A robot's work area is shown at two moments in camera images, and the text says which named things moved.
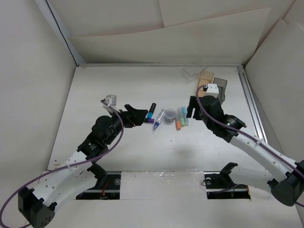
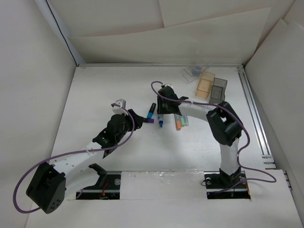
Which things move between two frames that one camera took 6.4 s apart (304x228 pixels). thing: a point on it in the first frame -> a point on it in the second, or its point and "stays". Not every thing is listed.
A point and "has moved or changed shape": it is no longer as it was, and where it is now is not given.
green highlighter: [179, 110] stays
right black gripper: [192, 104] -> [160, 109]
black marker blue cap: [151, 109] stays
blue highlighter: [185, 110] stays
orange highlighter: [178, 120] stays
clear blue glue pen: [160, 117] has moved or changed shape
